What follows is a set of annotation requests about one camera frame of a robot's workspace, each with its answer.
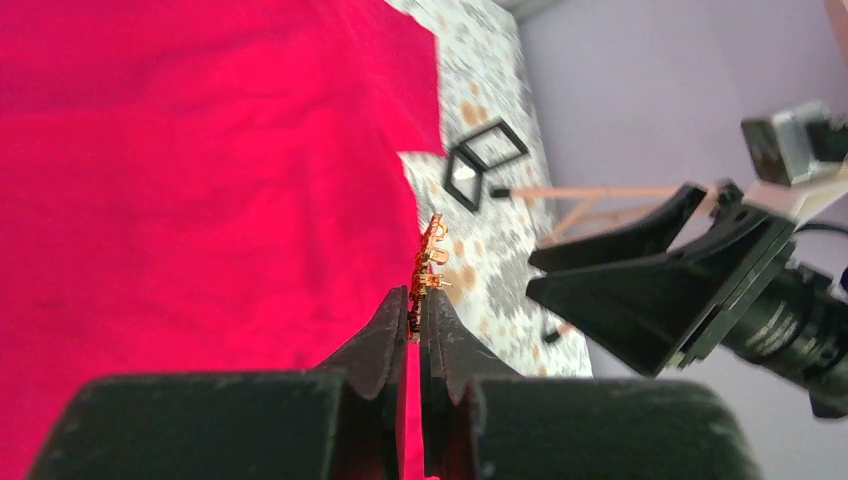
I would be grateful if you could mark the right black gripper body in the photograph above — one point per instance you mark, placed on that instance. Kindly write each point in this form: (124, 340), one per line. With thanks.
(739, 255)

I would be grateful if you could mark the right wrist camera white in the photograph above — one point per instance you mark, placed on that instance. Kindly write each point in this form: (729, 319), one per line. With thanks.
(799, 156)

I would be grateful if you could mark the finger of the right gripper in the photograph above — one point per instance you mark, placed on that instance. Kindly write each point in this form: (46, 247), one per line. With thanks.
(632, 309)
(646, 236)

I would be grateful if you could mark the pink perforated music stand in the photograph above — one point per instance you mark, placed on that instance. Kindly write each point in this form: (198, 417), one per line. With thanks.
(597, 209)

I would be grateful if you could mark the floral patterned table mat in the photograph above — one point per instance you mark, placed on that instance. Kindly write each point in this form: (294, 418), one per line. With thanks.
(482, 78)

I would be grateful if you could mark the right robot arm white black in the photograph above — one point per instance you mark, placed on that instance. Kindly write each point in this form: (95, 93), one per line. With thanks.
(797, 330)

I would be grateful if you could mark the orange glitter brooch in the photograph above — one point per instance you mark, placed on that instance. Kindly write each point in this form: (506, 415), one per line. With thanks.
(423, 277)

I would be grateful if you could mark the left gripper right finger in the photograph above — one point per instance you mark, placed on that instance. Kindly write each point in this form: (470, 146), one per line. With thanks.
(451, 357)

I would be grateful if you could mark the black brooch box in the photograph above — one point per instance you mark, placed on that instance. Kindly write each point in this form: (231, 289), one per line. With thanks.
(466, 168)

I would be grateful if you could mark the red t-shirt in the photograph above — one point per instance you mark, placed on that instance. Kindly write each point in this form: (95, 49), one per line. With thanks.
(198, 185)

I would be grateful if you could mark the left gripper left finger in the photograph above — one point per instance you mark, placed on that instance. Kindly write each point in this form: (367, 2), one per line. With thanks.
(367, 440)

